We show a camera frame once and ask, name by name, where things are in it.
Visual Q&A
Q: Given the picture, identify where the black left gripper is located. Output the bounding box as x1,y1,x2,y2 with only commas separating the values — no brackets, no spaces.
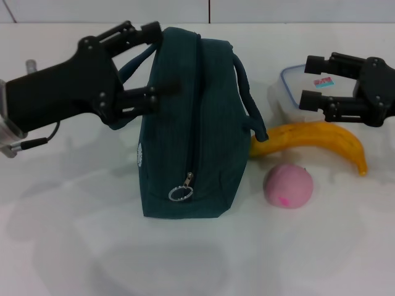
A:
6,20,182,136

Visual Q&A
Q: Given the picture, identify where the pink peach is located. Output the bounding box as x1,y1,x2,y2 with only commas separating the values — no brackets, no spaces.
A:
262,163,314,210

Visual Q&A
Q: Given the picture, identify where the dark teal fabric bag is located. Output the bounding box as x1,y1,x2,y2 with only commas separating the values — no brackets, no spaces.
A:
109,27,268,220

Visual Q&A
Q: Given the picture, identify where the clear plastic food container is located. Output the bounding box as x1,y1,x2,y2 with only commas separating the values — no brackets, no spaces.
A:
267,63,362,125

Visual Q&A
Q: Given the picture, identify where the yellow banana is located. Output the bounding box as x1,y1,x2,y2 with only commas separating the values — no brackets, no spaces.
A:
248,121,369,177

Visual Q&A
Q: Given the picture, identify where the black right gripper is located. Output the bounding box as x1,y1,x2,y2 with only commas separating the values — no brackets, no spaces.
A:
298,51,395,128

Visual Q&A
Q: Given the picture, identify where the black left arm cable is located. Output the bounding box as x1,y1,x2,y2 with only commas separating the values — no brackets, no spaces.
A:
9,121,62,152

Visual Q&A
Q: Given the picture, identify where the silver zipper pull ring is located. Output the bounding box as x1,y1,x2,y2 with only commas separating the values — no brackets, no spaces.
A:
168,171,195,203

